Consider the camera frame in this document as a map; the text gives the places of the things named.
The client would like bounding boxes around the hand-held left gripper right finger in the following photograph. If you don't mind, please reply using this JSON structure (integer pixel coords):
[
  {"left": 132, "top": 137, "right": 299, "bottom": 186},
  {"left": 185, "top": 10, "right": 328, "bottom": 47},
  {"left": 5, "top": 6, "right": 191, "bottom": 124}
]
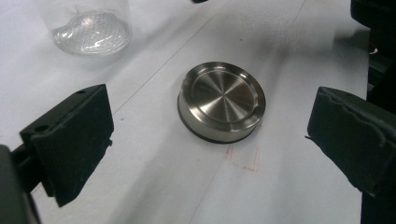
[{"left": 306, "top": 86, "right": 396, "bottom": 199}]

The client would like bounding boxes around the white table cover sheet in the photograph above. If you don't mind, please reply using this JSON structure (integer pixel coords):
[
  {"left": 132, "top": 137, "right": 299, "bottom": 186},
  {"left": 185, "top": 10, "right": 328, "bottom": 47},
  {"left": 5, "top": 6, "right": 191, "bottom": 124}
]
[{"left": 0, "top": 0, "right": 396, "bottom": 224}]

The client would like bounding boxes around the round steel jar lid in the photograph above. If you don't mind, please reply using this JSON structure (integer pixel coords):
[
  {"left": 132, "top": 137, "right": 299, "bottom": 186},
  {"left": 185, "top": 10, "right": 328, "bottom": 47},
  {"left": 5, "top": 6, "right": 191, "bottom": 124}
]
[{"left": 177, "top": 61, "right": 267, "bottom": 145}]

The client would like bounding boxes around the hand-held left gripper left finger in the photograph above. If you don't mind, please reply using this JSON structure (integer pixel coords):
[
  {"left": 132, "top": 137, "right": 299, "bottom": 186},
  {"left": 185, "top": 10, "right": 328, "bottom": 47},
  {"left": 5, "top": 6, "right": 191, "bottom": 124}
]
[{"left": 19, "top": 83, "right": 115, "bottom": 208}]

